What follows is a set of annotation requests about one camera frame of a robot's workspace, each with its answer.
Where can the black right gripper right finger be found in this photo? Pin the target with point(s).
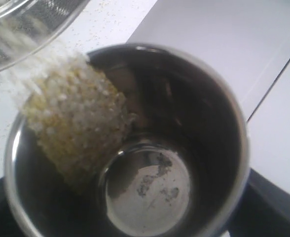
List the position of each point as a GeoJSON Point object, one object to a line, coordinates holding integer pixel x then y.
{"type": "Point", "coordinates": [264, 210]}

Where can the stainless steel cup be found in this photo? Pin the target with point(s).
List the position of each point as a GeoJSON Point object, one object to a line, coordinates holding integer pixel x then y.
{"type": "Point", "coordinates": [180, 171]}

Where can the pouring white-yellow grains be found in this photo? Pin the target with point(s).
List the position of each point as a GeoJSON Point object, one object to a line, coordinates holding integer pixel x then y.
{"type": "Point", "coordinates": [78, 116]}

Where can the round steel mesh sieve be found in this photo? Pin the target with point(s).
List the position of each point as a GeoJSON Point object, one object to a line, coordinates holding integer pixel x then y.
{"type": "Point", "coordinates": [26, 26]}

